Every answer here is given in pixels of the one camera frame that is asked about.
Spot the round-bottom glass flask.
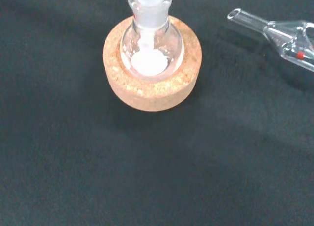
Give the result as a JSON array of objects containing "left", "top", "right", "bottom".
[{"left": 120, "top": 0, "right": 184, "bottom": 77}]

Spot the glass weighing funnel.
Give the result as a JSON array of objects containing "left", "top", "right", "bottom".
[{"left": 227, "top": 8, "right": 314, "bottom": 73}]

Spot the black bench cloth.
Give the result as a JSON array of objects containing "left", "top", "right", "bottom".
[{"left": 0, "top": 0, "right": 314, "bottom": 226}]

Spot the cork ring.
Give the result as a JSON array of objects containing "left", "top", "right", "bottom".
[{"left": 102, "top": 15, "right": 203, "bottom": 112}]

